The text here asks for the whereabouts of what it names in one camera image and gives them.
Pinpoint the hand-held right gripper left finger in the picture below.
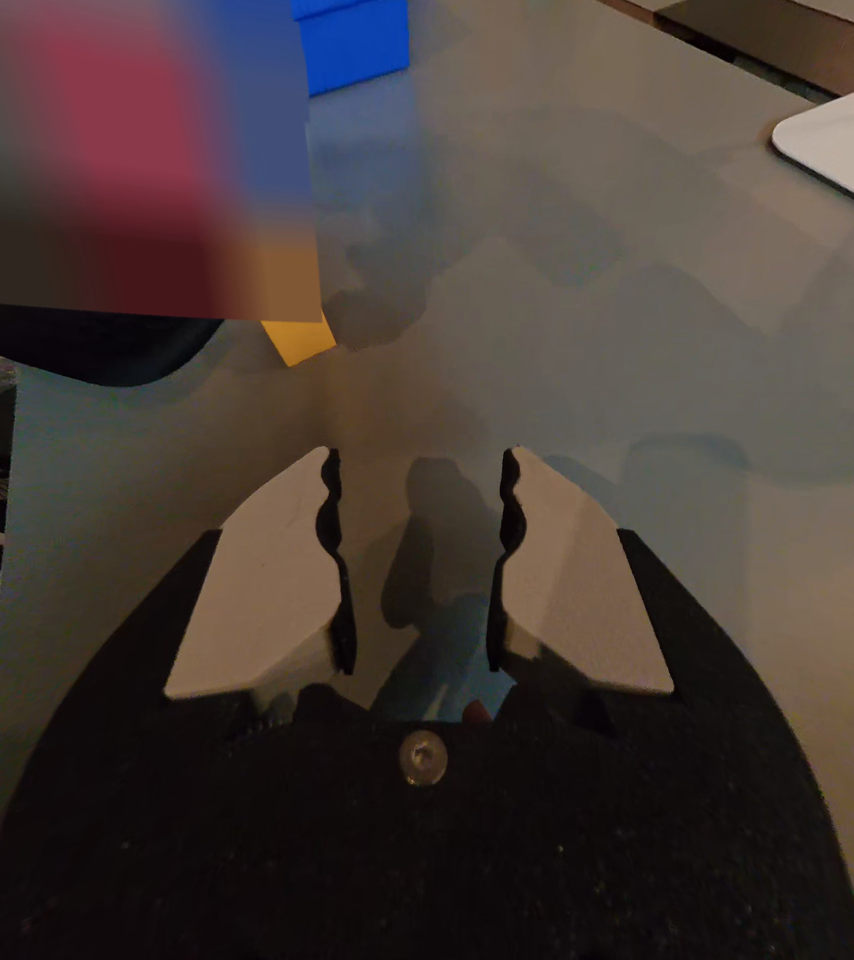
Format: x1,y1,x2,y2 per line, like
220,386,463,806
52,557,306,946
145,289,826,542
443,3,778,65
165,447,359,703

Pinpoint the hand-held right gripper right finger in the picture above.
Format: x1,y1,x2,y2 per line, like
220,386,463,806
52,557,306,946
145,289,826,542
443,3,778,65
487,447,677,697

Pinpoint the yellow mega block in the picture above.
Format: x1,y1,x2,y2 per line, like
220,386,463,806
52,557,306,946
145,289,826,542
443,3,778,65
262,318,339,369

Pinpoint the blue bin with white label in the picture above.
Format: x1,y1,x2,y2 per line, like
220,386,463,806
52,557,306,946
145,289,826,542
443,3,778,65
295,0,413,97

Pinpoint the black honeycomb rubber pad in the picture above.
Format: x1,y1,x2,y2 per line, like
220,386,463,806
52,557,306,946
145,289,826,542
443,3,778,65
0,308,227,390

